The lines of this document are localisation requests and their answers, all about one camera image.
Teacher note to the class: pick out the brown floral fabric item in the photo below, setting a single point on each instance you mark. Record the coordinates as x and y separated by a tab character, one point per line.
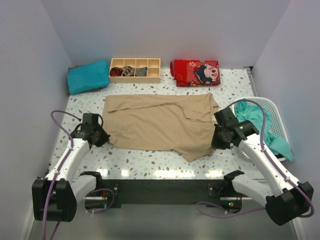
128	71

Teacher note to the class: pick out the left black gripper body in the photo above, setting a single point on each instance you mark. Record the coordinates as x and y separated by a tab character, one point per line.
102	136

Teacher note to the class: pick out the beige t shirt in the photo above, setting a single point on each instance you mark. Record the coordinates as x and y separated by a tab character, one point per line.
152	122

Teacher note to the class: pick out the folded teal t shirt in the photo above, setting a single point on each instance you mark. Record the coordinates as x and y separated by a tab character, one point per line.
88	77

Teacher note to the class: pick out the wooden compartment box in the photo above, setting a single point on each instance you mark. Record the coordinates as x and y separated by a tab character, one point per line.
135	71

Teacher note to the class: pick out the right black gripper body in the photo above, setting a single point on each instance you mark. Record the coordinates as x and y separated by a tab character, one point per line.
218	140

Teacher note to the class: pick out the white plastic laundry basket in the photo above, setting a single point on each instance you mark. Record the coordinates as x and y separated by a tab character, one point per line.
275	115

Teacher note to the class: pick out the red cartoon folded cloth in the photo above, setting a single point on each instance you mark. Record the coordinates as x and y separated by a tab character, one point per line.
195	73

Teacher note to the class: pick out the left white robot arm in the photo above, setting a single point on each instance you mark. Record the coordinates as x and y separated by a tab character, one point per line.
56	196

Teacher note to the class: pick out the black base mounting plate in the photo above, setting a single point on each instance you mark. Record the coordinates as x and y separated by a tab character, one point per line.
172	192

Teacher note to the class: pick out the orange black fabric item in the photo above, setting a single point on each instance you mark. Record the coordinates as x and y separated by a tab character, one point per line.
116	72

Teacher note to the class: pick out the teal shirt in basket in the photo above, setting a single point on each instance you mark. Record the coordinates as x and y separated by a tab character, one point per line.
252	112

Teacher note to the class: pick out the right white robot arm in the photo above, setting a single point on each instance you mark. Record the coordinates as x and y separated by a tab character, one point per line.
284	197

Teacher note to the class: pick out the grey fabric item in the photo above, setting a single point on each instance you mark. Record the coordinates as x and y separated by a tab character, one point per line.
141	72

